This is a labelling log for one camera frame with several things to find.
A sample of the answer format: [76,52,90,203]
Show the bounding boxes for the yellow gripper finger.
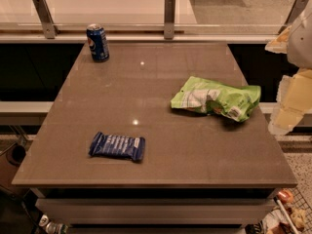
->
[268,68,312,136]
[265,26,292,54]

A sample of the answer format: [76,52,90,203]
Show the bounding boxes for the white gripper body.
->
[287,7,312,69]

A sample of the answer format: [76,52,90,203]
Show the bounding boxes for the blue rxbar blueberry bar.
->
[89,132,145,162]

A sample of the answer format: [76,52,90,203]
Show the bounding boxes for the blue pepsi can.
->
[86,23,109,61]

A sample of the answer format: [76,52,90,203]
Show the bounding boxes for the green chip bag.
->
[171,76,261,122]

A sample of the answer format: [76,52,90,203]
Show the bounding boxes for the grey cabinet drawer front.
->
[36,199,275,225]

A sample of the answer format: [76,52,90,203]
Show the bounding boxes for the cans under table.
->
[39,214,68,234]

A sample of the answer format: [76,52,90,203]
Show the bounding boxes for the dark round stool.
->
[6,144,26,167]

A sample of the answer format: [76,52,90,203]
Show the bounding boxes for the right metal railing bracket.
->
[279,0,309,33]

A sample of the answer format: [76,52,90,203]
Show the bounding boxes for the metal railing bracket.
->
[164,0,176,40]
[32,0,59,39]
[279,0,309,33]

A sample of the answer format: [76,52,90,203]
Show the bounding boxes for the wire basket with snacks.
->
[246,188,312,234]

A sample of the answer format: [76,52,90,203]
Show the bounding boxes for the middle metal railing bracket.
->
[164,0,176,40]

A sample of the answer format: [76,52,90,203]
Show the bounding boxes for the left metal railing bracket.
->
[32,0,59,39]

